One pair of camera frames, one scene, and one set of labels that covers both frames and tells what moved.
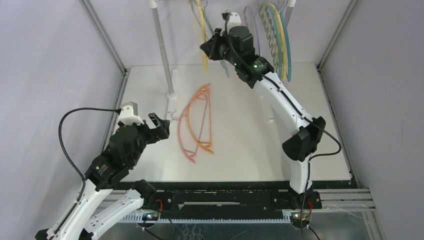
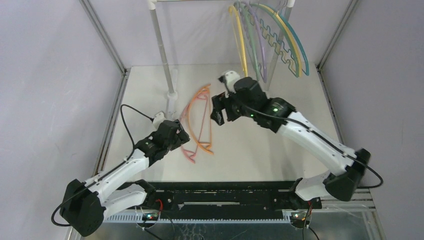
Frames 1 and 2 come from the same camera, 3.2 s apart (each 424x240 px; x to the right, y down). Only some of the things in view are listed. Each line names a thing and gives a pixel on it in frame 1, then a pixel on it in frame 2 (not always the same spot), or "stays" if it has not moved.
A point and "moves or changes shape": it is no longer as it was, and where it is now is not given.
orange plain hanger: x=205 y=89 stays
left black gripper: x=162 y=131 → x=181 y=137
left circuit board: x=150 y=216 stays
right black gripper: x=214 y=46 → x=219 y=108
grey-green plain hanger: x=222 y=63 → x=239 y=5
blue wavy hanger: x=288 y=44 → x=284 y=19
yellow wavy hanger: x=273 y=22 → x=276 y=47
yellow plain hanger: x=203 y=24 moves or changes shape
